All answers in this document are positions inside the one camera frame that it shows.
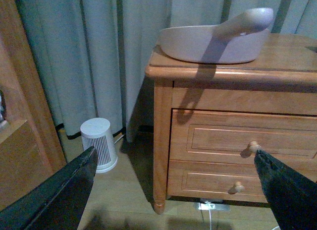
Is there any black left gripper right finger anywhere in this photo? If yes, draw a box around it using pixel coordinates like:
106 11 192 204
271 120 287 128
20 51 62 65
254 150 317 230

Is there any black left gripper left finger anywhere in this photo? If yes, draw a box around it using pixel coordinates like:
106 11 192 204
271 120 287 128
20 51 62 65
0 147 98 230

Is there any beige plastic dustpan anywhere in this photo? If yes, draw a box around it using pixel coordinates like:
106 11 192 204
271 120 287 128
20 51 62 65
158 7 274 64

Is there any lower drawer wooden knob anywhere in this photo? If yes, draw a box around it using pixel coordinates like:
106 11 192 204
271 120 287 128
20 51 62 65
234 181 245 193

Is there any drawer wooden knob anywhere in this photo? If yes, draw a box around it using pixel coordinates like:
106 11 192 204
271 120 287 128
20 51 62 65
234 181 245 193
248 141 262 153

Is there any upper drawer wooden knob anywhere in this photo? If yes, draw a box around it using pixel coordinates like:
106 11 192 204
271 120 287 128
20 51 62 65
248 141 262 153

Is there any white cylindrical air purifier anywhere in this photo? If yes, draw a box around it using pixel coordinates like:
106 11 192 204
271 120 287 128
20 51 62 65
80 117 118 173

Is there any white power strip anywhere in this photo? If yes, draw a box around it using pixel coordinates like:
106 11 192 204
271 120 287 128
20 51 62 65
194 202 230 212

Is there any wooden nightstand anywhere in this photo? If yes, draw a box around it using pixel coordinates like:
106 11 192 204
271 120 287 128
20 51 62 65
146 34 317 214

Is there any light grey curtain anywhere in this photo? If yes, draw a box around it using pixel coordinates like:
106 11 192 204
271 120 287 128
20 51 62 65
15 0 317 140

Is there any wooden bed frame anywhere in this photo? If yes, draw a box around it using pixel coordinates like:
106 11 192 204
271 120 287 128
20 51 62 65
0 0 66 208

